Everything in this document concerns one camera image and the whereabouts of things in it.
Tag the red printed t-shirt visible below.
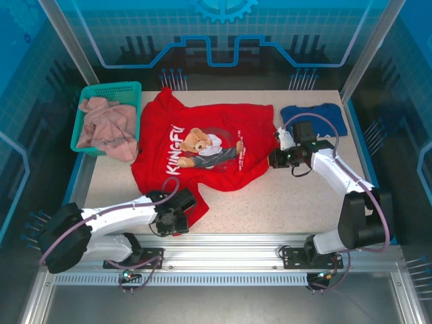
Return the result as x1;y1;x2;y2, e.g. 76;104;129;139
130;86;281;226

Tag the folded blue t-shirt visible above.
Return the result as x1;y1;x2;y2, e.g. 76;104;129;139
280;103;348;139

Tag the pink t-shirt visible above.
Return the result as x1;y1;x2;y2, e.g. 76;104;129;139
76;97;139;163

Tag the teal plastic basket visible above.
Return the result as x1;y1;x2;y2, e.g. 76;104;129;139
70;80;142;157

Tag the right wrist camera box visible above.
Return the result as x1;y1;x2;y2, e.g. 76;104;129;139
274;127;294;152

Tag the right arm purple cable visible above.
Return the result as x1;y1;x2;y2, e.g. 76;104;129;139
281;113;392;295

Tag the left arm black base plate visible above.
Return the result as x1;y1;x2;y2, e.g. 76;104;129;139
103;248;165;270

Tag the aluminium mounting rail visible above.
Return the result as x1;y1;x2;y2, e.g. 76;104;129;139
43;232;406;271

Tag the slotted grey cable duct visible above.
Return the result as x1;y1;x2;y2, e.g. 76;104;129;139
53;273;310;287

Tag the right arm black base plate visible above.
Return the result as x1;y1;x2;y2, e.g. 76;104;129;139
282;248;344;270

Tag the aluminium frame post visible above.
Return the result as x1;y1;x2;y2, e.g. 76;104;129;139
340;0;408;102
37;0;102;91

